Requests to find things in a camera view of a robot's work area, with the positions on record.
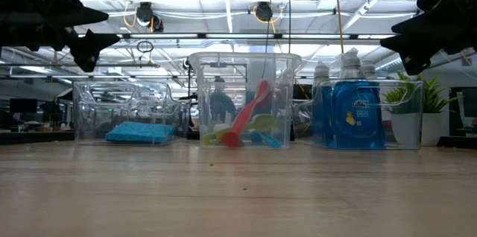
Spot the green plant in white pot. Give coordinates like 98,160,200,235
382,71,458,147

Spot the black hanging cable with coil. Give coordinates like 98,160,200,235
286,0,293,57

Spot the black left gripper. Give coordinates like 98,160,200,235
0,0,121,74

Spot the red and pink dish brush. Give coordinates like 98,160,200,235
221,79,271,148

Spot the teal dish brush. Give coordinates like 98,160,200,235
249,129,282,148

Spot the blue dish soap bottle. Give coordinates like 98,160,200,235
331,47,387,150
312,60,335,148
359,60,387,92

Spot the tall clear plastic bin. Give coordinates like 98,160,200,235
189,51,303,149

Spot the person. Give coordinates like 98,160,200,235
208,76,239,126

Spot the black ceiling cable reel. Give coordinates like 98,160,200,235
135,1,165,33
254,1,275,22

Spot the black hanging cable loop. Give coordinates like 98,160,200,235
136,39,154,54

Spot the yellow hanging cord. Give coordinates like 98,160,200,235
333,0,346,54

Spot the black monitor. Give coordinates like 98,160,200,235
449,86,477,137
9,98,38,114

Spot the clear bin with handles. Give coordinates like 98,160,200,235
72,80,187,147
311,78,425,151

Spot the green dish brush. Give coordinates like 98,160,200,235
203,113,276,147

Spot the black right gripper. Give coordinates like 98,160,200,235
379,0,477,77

